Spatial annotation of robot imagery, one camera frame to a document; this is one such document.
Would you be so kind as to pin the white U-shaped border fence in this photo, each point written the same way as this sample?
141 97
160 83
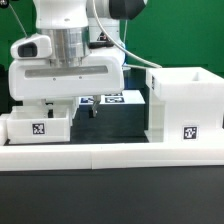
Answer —
105 156

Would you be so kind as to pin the printed marker sheet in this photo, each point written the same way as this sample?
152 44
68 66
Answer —
126 97

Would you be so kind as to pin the white rear drawer tray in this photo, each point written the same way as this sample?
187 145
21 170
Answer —
73 106

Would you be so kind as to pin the white drawer tray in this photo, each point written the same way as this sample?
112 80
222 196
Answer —
30 124
73 106

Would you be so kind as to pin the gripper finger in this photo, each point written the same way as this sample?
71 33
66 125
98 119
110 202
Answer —
50 109
93 109

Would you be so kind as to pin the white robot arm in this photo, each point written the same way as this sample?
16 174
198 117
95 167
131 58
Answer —
76 51

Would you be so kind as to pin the white front drawer tray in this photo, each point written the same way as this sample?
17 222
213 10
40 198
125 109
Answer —
30 124

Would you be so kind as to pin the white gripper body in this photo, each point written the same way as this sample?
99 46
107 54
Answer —
36 79

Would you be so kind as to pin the white drawer cabinet box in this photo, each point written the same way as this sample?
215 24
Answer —
186 104

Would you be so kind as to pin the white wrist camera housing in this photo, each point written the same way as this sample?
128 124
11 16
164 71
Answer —
36 46

